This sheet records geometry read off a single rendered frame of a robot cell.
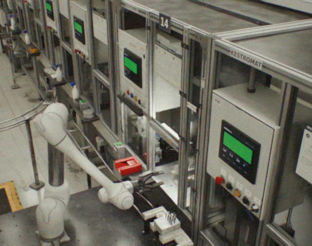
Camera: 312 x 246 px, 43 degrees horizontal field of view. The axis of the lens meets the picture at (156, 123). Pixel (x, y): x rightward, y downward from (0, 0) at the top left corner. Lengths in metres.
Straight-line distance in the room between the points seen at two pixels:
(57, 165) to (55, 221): 0.34
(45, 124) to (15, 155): 2.72
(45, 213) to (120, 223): 0.53
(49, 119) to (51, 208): 0.58
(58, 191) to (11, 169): 2.11
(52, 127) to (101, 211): 0.86
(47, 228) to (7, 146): 2.71
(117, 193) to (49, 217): 0.48
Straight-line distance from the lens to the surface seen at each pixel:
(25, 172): 4.63
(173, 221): 2.40
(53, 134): 2.27
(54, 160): 2.55
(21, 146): 5.12
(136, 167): 2.81
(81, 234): 2.73
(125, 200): 2.26
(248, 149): 1.71
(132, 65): 2.59
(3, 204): 4.22
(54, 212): 2.55
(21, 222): 2.90
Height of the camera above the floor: 2.53
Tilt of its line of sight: 28 degrees down
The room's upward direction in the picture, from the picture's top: straight up
